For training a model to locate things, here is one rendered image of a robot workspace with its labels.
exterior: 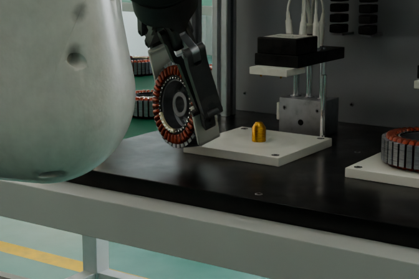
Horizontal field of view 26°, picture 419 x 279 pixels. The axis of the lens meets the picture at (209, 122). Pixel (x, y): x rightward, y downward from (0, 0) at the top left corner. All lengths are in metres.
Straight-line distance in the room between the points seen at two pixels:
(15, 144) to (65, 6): 0.10
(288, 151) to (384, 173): 0.16
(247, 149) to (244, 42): 0.38
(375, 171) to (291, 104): 0.30
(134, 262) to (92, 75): 2.53
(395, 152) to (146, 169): 0.31
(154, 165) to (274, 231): 0.25
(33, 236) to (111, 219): 2.34
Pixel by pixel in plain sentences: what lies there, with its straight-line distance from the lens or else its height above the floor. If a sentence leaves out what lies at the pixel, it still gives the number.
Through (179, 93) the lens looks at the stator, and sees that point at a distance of 1.17.
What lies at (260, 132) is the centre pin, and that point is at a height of 0.80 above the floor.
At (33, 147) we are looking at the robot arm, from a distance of 0.60.
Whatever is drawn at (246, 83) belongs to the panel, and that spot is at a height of 0.82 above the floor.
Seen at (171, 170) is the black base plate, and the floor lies 0.77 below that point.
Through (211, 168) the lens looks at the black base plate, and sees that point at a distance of 1.15.
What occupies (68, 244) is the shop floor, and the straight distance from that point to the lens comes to 3.32.
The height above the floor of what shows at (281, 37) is 0.92.
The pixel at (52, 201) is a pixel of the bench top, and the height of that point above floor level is 0.73.
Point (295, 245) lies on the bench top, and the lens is 0.95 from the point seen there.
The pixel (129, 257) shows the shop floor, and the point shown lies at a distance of 3.16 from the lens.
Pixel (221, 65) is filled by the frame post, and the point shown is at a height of 0.85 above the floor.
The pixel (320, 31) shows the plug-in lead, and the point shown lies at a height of 0.92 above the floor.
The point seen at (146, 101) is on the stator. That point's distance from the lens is 1.58.
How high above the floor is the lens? 1.04
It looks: 11 degrees down
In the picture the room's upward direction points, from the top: straight up
